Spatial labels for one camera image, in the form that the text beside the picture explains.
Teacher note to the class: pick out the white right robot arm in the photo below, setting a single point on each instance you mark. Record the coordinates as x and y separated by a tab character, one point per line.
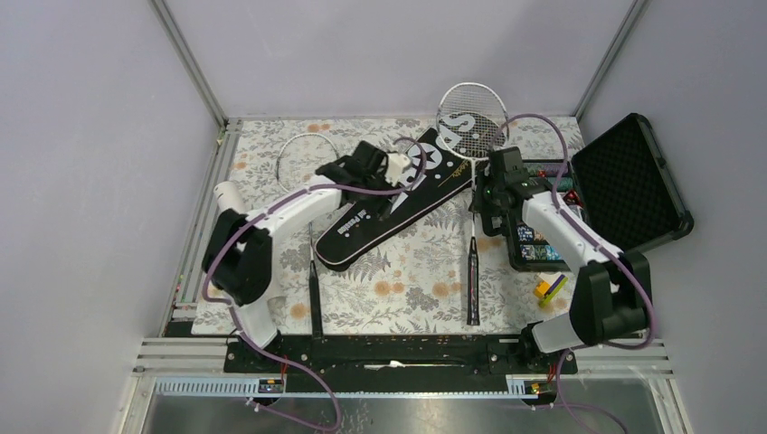
610	298

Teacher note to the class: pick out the yellow purple small block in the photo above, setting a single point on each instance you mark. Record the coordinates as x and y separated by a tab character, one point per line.
548	286

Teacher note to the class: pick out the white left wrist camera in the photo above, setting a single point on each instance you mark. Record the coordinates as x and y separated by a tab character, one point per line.
395	166

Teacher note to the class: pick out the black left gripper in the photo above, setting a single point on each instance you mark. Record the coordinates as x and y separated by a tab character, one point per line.
385	201

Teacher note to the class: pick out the white racket black handle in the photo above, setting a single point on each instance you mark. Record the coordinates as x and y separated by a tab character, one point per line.
294	169

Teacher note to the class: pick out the floral table mat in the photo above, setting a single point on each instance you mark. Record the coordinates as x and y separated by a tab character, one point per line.
413	283

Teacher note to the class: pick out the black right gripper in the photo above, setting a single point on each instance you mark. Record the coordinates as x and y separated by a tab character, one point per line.
480	206

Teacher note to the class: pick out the white shuttlecock tube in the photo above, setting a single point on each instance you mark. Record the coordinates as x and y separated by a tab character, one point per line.
228	197

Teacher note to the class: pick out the black poker chip case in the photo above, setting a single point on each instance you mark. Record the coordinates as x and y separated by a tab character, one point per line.
621	186

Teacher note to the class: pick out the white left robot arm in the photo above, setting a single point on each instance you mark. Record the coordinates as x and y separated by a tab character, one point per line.
240	258

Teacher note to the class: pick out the black racket cover bag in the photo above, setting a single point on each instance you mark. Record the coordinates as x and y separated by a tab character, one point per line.
365	226

